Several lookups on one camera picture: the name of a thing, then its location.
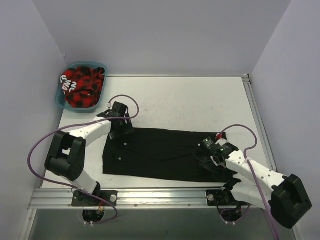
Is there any aluminium rail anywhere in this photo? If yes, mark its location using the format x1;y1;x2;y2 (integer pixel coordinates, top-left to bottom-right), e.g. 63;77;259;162
242;74;278;172
28;184;263;210

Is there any black long sleeve shirt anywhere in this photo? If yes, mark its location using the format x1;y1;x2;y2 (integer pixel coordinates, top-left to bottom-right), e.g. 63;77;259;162
102;128;236;183

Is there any aluminium front rail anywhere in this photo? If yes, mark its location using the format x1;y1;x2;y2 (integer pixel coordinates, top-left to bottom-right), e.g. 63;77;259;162
28;184;263;210

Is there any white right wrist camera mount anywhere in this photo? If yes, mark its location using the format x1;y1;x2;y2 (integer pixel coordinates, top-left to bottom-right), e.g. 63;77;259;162
215;133;226;146

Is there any red black plaid shirt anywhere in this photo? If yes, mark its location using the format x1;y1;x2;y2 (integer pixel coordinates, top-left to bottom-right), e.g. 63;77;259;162
59;65;106;109

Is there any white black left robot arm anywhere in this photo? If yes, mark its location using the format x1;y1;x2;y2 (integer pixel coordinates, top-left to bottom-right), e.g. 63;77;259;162
44;102;134;206

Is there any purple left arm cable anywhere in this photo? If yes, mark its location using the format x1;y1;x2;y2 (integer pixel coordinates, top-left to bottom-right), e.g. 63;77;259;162
27;94;140;224

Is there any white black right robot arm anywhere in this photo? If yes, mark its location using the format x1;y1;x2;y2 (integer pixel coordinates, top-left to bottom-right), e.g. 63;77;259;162
198;137;312;229

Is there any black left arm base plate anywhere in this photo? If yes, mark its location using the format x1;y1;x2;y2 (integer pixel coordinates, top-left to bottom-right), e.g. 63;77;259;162
71;190;118;207

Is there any aluminium right side rail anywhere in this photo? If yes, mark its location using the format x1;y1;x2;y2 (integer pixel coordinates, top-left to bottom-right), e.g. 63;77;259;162
242;74;278;172

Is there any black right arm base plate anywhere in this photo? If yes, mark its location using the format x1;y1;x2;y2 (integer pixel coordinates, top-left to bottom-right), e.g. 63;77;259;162
206;189;239;207

